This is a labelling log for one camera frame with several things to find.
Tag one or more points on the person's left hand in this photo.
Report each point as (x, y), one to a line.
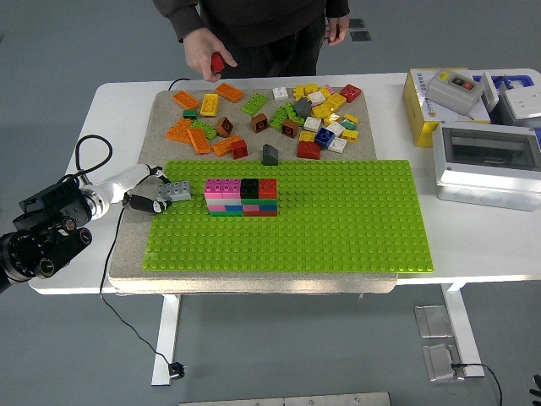
(338, 31)

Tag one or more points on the person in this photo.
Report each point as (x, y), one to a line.
(262, 29)

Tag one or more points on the red stacked brick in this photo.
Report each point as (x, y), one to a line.
(260, 213)

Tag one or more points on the yellow small brick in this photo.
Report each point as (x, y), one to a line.
(311, 88)
(351, 118)
(298, 91)
(307, 136)
(350, 135)
(331, 119)
(325, 91)

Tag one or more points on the pink square brick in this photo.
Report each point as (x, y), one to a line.
(214, 188)
(232, 188)

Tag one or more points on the white table leg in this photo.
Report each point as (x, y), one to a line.
(460, 321)
(167, 338)

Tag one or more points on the person's right forearm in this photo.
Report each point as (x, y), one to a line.
(179, 19)

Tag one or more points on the long metal floor plate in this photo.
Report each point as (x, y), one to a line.
(285, 400)

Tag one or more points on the grey-brown mat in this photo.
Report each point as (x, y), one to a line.
(253, 282)

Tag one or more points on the pink stacked brick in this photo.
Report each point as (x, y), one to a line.
(217, 207)
(251, 207)

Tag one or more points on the lime green long brick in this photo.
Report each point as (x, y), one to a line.
(255, 103)
(205, 128)
(291, 114)
(279, 117)

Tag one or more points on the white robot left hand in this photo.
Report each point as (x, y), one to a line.
(122, 184)

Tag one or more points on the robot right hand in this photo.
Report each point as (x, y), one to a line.
(537, 389)

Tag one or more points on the red long brick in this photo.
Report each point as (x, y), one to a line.
(217, 63)

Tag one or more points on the person's right hand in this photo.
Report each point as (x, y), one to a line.
(196, 51)

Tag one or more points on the pink small brick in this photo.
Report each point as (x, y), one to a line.
(330, 89)

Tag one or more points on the dark grey slope brick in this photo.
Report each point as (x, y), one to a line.
(270, 155)
(302, 107)

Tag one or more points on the small white plastic part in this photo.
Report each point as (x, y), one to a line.
(490, 91)

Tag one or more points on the blue plastic bin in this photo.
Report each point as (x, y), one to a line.
(522, 80)

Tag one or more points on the white stacked brick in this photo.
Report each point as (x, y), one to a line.
(224, 201)

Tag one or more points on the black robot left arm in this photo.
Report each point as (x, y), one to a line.
(42, 245)

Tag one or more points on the red square brick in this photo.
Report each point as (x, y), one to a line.
(350, 93)
(268, 188)
(239, 149)
(309, 150)

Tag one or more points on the green stacked brick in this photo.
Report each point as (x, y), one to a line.
(260, 201)
(226, 213)

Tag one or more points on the black floor socket cover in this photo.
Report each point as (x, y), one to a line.
(357, 23)
(360, 36)

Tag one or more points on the orange long brick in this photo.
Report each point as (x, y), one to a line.
(224, 146)
(186, 100)
(199, 141)
(178, 131)
(229, 92)

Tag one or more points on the grey push-button switch box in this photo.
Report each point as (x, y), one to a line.
(448, 93)

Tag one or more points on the teal green small brick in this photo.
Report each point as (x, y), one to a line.
(348, 124)

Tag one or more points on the white square brick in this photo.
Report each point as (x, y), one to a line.
(280, 93)
(335, 128)
(312, 124)
(337, 145)
(316, 97)

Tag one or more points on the blue stacked brick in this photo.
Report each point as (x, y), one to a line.
(268, 207)
(234, 207)

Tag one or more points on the black square brick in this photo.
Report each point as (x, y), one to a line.
(250, 188)

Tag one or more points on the blue square brick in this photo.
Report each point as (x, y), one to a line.
(324, 138)

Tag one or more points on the white enclosure with clear cover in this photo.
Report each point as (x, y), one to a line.
(486, 186)

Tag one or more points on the green studded baseplate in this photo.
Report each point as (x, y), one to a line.
(317, 237)

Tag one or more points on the person's left forearm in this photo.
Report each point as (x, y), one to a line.
(338, 7)

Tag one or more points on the yellow long brick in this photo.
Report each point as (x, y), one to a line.
(209, 104)

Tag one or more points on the brown square brick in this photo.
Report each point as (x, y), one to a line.
(224, 127)
(260, 122)
(290, 128)

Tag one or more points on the grey long brick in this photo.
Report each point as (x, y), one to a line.
(174, 190)

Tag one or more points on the white wall socket panel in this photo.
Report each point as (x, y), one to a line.
(524, 103)

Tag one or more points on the dark green small brick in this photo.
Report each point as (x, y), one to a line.
(190, 113)

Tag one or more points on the yellow square brick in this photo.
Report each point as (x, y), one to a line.
(337, 100)
(322, 111)

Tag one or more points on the yellow cardboard box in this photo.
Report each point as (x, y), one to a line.
(412, 101)

